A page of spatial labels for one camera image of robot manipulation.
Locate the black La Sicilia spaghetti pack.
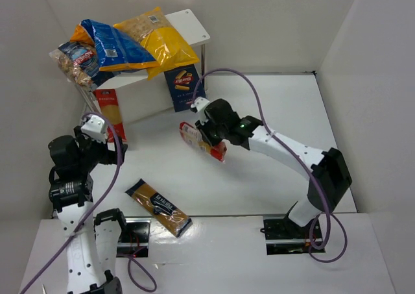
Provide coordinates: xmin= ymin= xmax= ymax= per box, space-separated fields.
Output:
xmin=125 ymin=178 xmax=192 ymax=238

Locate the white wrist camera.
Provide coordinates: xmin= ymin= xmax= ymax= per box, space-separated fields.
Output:
xmin=80 ymin=113 xmax=108 ymax=143
xmin=191 ymin=97 xmax=210 ymax=125

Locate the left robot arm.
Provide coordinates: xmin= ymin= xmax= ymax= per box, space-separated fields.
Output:
xmin=48 ymin=126 xmax=128 ymax=293

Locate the dark blue Barilla pasta box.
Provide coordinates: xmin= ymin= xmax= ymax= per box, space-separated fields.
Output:
xmin=164 ymin=65 xmax=200 ymax=112

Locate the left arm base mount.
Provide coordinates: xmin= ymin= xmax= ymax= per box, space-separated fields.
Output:
xmin=117 ymin=217 xmax=150 ymax=258

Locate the red spaghetti pack on shelf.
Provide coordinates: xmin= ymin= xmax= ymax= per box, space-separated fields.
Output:
xmin=94 ymin=89 xmax=127 ymax=142

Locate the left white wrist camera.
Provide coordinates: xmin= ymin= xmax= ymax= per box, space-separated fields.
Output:
xmin=80 ymin=113 xmax=108 ymax=143

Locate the clear fusilli pasta bag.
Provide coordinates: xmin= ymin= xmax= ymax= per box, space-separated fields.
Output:
xmin=49 ymin=42 xmax=99 ymax=91

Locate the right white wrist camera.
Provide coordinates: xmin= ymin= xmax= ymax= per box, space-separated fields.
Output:
xmin=191 ymin=97 xmax=210 ymax=125

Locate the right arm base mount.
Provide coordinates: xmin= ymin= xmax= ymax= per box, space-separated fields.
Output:
xmin=259 ymin=214 xmax=323 ymax=256

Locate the red spaghetti pack with barcode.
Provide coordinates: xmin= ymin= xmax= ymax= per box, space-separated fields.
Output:
xmin=179 ymin=122 xmax=227 ymax=162

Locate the white two-tier shelf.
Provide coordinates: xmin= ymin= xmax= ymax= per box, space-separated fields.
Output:
xmin=76 ymin=8 xmax=211 ymax=126

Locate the yellow pasta bag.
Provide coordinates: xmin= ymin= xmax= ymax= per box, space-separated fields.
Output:
xmin=114 ymin=7 xmax=199 ymax=80

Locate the blue and orange pasta bag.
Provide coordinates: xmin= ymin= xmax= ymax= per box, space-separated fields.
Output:
xmin=71 ymin=19 xmax=160 ymax=72

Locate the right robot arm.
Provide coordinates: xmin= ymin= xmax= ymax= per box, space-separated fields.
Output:
xmin=191 ymin=97 xmax=352 ymax=227

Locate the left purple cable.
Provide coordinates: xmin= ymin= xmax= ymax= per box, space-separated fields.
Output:
xmin=19 ymin=112 xmax=158 ymax=294

